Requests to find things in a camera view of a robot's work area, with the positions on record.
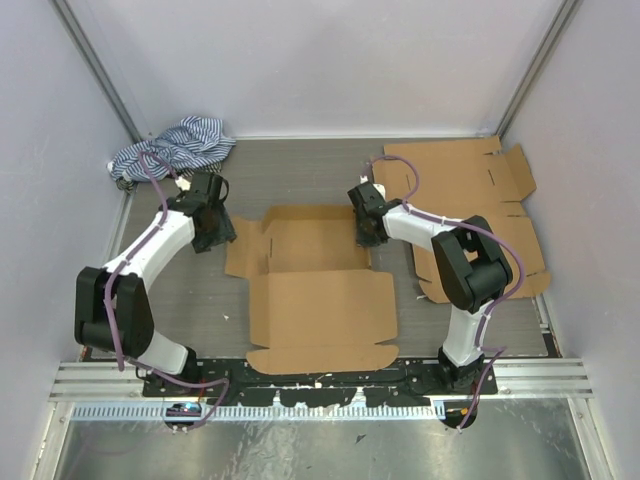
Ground brown cardboard box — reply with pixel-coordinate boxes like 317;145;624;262
225;205;399;375

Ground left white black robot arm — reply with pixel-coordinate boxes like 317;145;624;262
74;172;236;397

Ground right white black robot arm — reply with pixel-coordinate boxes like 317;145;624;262
348;181;513;395

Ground blue striped crumpled cloth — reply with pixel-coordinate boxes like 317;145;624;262
107;116;236;190

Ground stacked brown cardboard blanks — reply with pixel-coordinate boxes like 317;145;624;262
373;136;551;298

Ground aluminium frame rail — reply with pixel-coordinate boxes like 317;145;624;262
49;360;151;401

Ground slotted grey cable duct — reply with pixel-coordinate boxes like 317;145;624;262
70;400;445;422

